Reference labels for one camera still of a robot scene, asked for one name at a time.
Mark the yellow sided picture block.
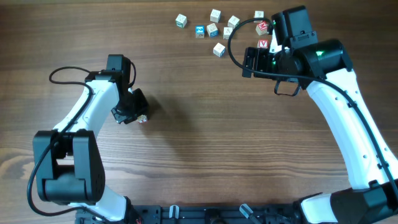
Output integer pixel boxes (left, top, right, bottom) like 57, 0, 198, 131
136, 114, 148, 123

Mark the blue P letter block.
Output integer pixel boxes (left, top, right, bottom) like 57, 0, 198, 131
213, 43, 226, 57

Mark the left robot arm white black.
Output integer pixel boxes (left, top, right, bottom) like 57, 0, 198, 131
27, 54, 149, 223

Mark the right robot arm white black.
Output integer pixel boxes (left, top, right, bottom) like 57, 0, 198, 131
241, 6, 397, 223

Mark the red V letter block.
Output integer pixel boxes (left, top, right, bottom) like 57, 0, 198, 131
257, 39, 269, 49

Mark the red M letter block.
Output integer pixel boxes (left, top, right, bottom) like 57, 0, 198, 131
256, 21, 269, 35

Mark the picture block centre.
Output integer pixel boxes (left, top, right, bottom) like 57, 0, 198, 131
223, 27, 233, 40

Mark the green sided block upper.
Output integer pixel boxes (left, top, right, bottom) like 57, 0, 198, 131
228, 16, 240, 29

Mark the plain block upper right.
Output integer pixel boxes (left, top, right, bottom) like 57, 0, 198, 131
254, 11, 264, 23

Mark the plain block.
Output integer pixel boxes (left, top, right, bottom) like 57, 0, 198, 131
210, 9, 221, 23
254, 11, 264, 23

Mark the blue sided picture block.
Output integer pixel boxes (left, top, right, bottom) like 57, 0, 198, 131
206, 23, 218, 37

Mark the plain top block upper middle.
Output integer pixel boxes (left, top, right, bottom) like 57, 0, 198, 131
210, 9, 221, 23

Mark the blue H letter block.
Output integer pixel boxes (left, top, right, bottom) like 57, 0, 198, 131
195, 26, 205, 39

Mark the green letter block far left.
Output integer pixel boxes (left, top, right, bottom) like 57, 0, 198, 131
175, 14, 188, 28

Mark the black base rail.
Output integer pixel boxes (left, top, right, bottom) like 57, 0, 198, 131
74, 203, 304, 224

